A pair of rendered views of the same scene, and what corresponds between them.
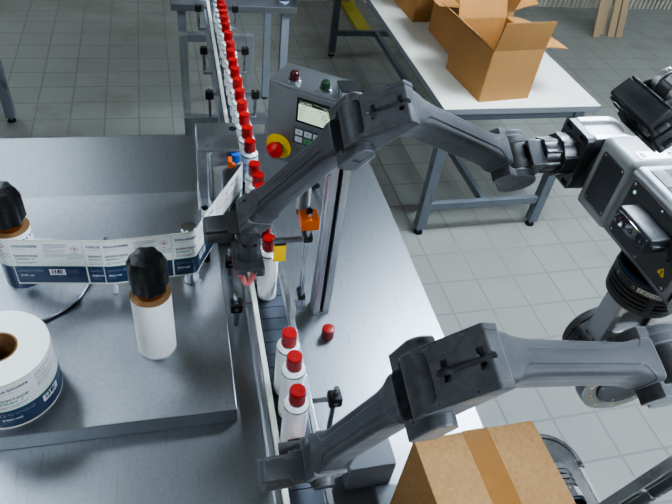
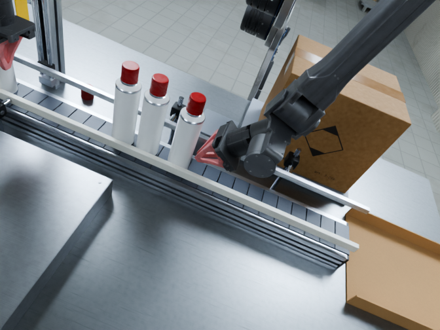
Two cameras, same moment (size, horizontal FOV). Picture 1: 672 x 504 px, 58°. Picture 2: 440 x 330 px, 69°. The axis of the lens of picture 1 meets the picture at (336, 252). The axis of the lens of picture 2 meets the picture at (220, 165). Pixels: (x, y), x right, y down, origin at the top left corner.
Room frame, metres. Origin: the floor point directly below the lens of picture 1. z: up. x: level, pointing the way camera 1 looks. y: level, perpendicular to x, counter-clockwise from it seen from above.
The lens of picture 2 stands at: (0.45, 0.48, 1.44)
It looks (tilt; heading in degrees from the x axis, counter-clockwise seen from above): 45 degrees down; 287
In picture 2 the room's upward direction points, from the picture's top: 24 degrees clockwise
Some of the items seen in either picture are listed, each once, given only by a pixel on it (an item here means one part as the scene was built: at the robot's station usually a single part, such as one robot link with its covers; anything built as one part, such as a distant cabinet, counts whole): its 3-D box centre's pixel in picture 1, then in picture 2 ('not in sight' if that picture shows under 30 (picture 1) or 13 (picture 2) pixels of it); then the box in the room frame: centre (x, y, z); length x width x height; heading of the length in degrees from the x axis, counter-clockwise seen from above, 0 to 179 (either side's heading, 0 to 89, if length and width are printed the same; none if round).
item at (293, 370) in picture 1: (291, 385); (152, 118); (0.76, 0.05, 0.98); 0.05 x 0.05 x 0.20
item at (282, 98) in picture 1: (310, 121); not in sight; (1.17, 0.10, 1.38); 0.17 x 0.10 x 0.19; 73
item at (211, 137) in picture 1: (217, 136); not in sight; (1.42, 0.37, 1.14); 0.14 x 0.11 x 0.01; 18
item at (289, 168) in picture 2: not in sight; (283, 177); (0.47, -0.12, 0.91); 0.07 x 0.03 x 0.17; 108
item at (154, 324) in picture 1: (152, 304); not in sight; (0.89, 0.39, 1.03); 0.09 x 0.09 x 0.30
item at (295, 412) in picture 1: (294, 418); (186, 135); (0.68, 0.03, 0.98); 0.05 x 0.05 x 0.20
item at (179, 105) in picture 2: (323, 410); (171, 128); (0.76, -0.03, 0.91); 0.07 x 0.03 x 0.17; 108
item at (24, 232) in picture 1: (12, 236); not in sight; (1.02, 0.77, 1.04); 0.09 x 0.09 x 0.29
